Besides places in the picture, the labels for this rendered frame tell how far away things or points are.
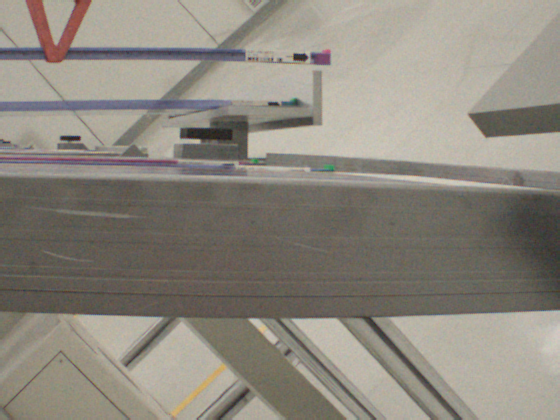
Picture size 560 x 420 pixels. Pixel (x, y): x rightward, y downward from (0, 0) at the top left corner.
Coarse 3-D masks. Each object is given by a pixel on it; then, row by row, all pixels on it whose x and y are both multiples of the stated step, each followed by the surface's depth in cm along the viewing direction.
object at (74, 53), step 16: (0, 48) 93; (16, 48) 94; (32, 48) 94; (80, 48) 95; (96, 48) 96; (112, 48) 96; (128, 48) 97; (144, 48) 97; (160, 48) 97; (176, 48) 98; (192, 48) 98; (208, 48) 99; (224, 48) 99; (320, 64) 102
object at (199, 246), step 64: (0, 192) 47; (64, 192) 48; (128, 192) 48; (192, 192) 49; (256, 192) 50; (320, 192) 51; (384, 192) 52; (448, 192) 53; (512, 192) 54; (0, 256) 47; (64, 256) 48; (128, 256) 49; (192, 256) 49; (256, 256) 50; (320, 256) 51; (384, 256) 52; (448, 256) 53; (512, 256) 54
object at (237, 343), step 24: (216, 336) 141; (240, 336) 142; (264, 336) 144; (240, 360) 143; (264, 360) 144; (288, 360) 145; (264, 384) 144; (288, 384) 145; (312, 384) 146; (288, 408) 145; (312, 408) 146; (336, 408) 147
